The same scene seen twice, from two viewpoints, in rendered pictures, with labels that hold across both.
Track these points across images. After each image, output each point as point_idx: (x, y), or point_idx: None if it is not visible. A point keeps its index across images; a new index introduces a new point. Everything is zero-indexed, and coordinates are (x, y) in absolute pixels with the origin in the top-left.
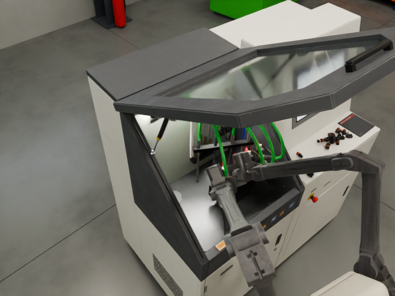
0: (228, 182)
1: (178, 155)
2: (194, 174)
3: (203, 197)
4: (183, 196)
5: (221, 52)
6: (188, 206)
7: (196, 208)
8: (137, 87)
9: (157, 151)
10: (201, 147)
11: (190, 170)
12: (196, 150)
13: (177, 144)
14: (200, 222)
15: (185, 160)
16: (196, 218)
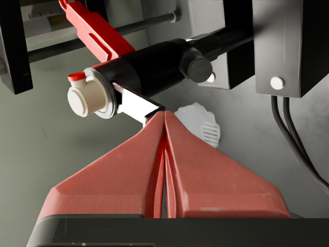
0: None
1: (58, 92)
2: (152, 6)
3: None
4: (205, 94)
5: None
6: (244, 111)
7: (263, 100)
8: None
9: (13, 209)
10: (1, 55)
11: (134, 14)
12: (16, 82)
13: (0, 122)
14: (323, 136)
15: (87, 50)
16: (300, 134)
